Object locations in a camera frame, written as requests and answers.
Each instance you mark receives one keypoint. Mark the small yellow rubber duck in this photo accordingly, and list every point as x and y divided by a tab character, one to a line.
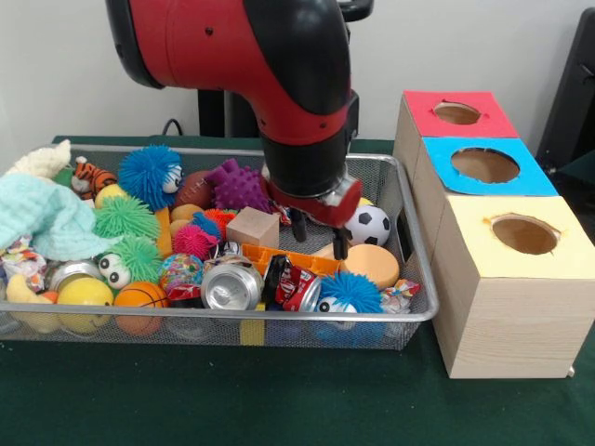
23	290

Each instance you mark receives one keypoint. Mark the small orange basketball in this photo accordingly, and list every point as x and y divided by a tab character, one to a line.
141	299

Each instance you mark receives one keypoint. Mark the black drink can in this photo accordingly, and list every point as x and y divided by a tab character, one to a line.
296	283

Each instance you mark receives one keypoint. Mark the dark green table cloth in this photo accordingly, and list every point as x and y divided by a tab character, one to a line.
279	400

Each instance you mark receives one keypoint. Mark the black upright panel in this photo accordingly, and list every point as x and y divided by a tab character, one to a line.
576	93

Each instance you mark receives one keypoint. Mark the long orange toy brick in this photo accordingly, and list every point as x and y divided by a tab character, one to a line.
288	260

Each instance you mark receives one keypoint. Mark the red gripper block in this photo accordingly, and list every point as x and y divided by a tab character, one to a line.
321	206

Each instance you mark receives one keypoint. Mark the small soccer ball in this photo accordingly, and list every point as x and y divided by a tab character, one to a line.
370	226

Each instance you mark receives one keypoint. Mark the small pink spiky ball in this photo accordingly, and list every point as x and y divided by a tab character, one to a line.
193	242

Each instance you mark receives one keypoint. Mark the plain wooden cube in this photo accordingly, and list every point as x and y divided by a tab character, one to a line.
253	228

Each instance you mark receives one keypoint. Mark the purple spiky toy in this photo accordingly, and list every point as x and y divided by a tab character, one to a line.
240	186

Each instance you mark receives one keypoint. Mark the yellow smiley ball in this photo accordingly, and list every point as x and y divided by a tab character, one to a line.
84	295

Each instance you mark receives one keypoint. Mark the crushed shiny silver can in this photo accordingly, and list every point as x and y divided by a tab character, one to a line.
70	272

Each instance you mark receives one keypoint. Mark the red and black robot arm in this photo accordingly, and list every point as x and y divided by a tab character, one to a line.
260	56

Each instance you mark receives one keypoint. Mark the silver drink can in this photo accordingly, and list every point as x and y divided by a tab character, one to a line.
231	286

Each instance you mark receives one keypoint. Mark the plain blue spiky ball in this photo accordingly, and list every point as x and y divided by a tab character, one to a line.
149	175

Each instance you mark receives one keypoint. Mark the shallow clear mesh bin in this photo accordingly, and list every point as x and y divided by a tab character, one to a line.
409	279

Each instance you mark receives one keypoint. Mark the striped orange tiger toy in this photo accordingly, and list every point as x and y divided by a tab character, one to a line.
93	177

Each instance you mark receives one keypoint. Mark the small blue globe ball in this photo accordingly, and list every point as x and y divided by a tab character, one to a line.
181	271

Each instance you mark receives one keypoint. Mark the large green spiky ball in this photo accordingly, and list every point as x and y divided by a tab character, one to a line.
125	216

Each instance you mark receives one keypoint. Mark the light green spiky ball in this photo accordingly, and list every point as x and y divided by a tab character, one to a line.
136	260

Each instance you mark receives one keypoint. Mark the small brown football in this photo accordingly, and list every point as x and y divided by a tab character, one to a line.
195	189

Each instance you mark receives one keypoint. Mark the wooden box with three holes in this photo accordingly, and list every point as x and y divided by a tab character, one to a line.
502	325

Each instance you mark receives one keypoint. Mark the cream yellow knitted cloth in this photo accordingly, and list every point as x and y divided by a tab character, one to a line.
42	160

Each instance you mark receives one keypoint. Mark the pale blue waffle cloth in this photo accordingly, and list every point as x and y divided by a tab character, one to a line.
46	218

